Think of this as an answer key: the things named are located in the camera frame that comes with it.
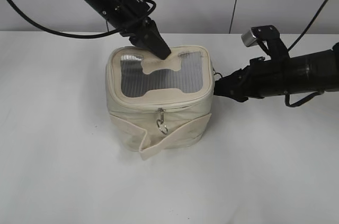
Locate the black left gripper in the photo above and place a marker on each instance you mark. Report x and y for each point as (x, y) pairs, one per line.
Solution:
(131, 18)

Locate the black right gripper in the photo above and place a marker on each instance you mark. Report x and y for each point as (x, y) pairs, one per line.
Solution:
(258, 80)

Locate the cream bag with clear lid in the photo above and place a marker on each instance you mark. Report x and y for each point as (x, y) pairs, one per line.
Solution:
(138, 83)

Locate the black and silver right robot arm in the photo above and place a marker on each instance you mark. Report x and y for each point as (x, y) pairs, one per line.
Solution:
(315, 72)

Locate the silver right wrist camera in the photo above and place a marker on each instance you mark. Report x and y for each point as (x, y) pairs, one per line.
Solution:
(260, 34)

